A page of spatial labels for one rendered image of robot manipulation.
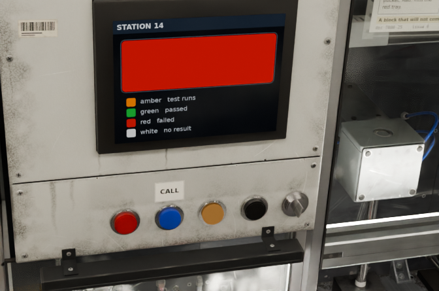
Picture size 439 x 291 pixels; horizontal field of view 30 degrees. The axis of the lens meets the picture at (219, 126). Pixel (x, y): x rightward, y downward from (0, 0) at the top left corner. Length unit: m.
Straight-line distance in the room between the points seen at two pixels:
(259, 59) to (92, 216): 0.30
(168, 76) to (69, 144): 0.15
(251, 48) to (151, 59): 0.12
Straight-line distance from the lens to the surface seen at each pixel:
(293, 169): 1.13
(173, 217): 1.11
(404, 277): 1.92
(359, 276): 1.59
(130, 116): 1.01
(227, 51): 1.00
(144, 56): 0.98
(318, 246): 1.23
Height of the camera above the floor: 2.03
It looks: 27 degrees down
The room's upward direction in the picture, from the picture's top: 3 degrees clockwise
